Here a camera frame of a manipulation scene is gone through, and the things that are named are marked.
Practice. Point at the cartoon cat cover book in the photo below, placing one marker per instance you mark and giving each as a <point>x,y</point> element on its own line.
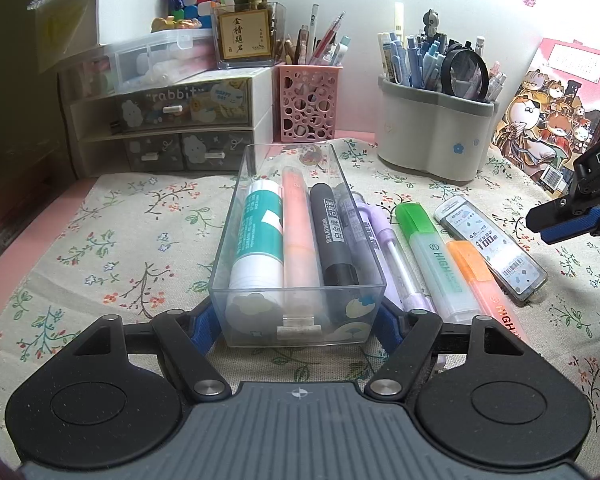
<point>555,110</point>

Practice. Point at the white drawer organizer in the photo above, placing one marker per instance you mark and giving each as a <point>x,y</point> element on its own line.
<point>180,110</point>

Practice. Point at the green highlighter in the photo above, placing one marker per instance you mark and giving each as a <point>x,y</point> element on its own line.
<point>430,255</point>

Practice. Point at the teal and white glue stick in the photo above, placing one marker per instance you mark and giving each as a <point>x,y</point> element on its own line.
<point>257,240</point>

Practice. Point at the black marker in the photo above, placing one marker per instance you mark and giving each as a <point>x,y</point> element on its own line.
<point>332,240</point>

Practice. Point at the white box with plastic bag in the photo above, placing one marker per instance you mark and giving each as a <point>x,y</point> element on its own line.
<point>125,10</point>

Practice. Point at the orange highlighter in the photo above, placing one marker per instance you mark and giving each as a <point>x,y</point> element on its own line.
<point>485,285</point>

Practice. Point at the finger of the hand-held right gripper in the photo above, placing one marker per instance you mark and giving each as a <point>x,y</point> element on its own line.
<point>572,222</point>

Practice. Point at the grey flower-shaped pen holder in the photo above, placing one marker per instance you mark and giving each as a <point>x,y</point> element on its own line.
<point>430,135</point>

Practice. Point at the small yellow figurine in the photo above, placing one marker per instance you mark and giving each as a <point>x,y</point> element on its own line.
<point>175,23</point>

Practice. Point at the blue-grey marker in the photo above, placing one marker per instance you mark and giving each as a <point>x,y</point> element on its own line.
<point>357,230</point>

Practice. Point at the pencil lead refill case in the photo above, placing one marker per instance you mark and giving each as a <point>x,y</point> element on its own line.
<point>495,245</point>

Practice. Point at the clear plastic organizer tray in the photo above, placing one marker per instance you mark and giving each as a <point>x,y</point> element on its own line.
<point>260,325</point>

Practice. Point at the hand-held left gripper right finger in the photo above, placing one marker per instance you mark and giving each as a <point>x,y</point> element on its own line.
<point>390,330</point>

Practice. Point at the lucky bamboo in glass vase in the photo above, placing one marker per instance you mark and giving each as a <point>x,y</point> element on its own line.
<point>245,35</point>

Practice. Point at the clear plastic storage box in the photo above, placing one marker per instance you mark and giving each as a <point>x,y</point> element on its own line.
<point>145,60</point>

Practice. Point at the purple mechanical pencil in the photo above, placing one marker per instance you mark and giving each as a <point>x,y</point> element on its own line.
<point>405,280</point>

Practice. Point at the cluster of pencils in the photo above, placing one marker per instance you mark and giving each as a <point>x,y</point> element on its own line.
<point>325,45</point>

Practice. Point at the bunch of assorted pens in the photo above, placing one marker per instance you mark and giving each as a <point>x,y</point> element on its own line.
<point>415,55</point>

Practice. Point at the black magnifying glass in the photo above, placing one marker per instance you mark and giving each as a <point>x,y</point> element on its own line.
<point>465,72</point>

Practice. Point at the pink highlighter pen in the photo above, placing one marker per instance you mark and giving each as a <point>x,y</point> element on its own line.
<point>297,240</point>

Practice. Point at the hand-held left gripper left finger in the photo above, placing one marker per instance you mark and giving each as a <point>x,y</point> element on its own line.
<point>202,332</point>

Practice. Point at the pink perforated pen holder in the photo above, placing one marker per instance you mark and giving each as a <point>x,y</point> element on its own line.
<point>305,105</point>

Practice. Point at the floral tablecloth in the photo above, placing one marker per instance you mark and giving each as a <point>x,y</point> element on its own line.
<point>130,260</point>

